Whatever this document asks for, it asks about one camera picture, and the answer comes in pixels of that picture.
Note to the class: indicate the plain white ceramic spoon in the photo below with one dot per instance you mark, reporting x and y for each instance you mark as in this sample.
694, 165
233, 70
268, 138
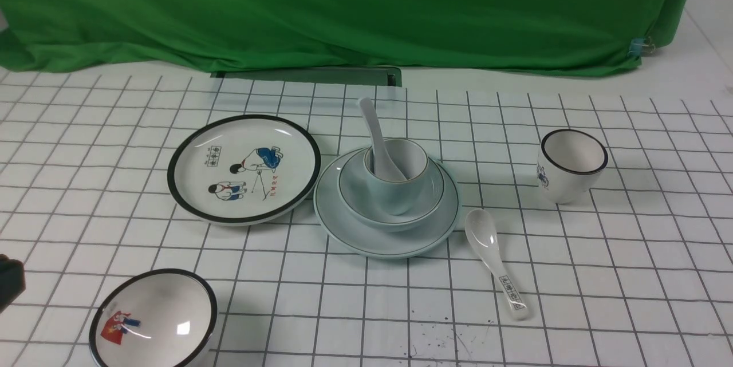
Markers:
383, 165

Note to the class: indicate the black-rimmed illustrated bowl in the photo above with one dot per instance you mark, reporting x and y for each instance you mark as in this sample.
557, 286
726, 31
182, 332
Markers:
162, 317

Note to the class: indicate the pale celadon plate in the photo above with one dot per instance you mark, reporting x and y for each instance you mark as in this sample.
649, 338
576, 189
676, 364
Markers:
366, 240

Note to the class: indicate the green backdrop cloth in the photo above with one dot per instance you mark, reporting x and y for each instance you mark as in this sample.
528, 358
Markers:
569, 38

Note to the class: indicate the pale celadon cup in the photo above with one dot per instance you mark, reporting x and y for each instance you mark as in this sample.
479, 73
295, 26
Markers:
393, 195

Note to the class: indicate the black-rimmed white cup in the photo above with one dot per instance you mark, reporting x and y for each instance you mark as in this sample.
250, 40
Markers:
569, 163

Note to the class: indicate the dark object at left edge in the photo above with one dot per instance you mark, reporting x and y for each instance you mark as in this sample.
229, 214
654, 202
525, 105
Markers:
13, 282

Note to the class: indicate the white grid tablecloth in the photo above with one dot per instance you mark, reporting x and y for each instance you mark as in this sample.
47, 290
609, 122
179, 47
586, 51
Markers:
635, 272

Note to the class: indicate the white spoon with lettering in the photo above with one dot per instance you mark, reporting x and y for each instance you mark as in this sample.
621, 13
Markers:
482, 237

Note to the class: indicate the blue binder clip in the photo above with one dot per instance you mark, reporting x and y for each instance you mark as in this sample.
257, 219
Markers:
641, 47

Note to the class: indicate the black-rimmed illustrated plate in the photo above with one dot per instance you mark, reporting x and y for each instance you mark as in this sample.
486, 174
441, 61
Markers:
244, 170

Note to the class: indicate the pale celadon bowl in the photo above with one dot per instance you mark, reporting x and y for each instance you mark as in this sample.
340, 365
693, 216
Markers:
353, 192

